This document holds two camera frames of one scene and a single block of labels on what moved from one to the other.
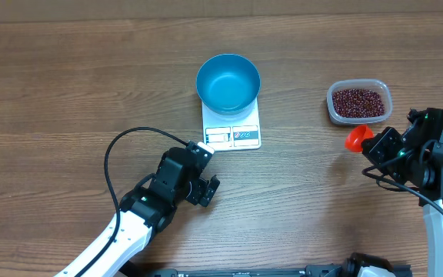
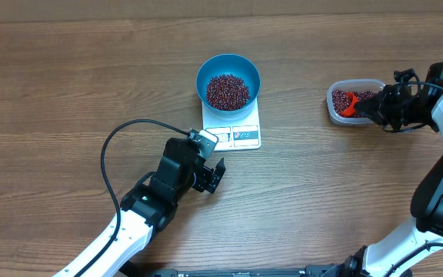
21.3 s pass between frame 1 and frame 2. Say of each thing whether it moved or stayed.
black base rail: stayed
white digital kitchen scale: stayed
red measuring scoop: moved
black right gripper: moved
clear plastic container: stayed
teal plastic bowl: stayed
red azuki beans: moved
